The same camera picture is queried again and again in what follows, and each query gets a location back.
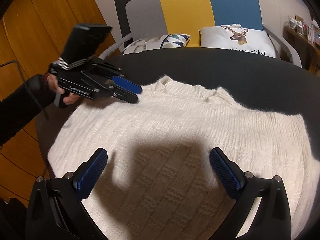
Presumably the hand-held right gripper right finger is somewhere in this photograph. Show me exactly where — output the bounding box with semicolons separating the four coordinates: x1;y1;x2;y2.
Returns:
209;147;292;240

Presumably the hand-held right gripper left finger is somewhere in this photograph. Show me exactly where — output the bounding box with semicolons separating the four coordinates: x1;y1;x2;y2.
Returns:
25;147;109;240

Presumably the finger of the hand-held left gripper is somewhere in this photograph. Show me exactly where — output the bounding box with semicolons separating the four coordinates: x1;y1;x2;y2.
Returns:
112;75;143;95
109;86;139;104

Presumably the cream knit sweater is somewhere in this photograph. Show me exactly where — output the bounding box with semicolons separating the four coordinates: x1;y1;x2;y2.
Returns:
47;75;320;240

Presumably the person's left forearm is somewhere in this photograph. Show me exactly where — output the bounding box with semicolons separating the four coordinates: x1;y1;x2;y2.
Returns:
0;74;57;147

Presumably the person's left hand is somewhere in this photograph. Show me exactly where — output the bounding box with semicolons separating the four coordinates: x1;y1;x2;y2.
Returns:
46;74;81;105

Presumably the triangle pattern pillow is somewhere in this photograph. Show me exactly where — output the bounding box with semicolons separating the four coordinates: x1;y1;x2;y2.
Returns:
122;33;192;55

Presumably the person's black jacket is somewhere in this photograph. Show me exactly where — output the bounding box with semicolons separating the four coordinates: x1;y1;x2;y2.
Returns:
0;197;28;240

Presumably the grey yellow blue sofa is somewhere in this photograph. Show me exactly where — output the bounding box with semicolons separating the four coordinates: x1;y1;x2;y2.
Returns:
98;0;303;68

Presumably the white deer print pillow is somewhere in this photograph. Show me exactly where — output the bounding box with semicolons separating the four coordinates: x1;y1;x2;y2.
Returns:
199;24;278;58

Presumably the brown wooden desk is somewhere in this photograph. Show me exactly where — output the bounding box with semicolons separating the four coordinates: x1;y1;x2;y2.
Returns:
282;26;320;77

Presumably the thin black cable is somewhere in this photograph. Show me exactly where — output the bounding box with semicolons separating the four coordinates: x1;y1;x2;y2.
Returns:
0;60;49;121

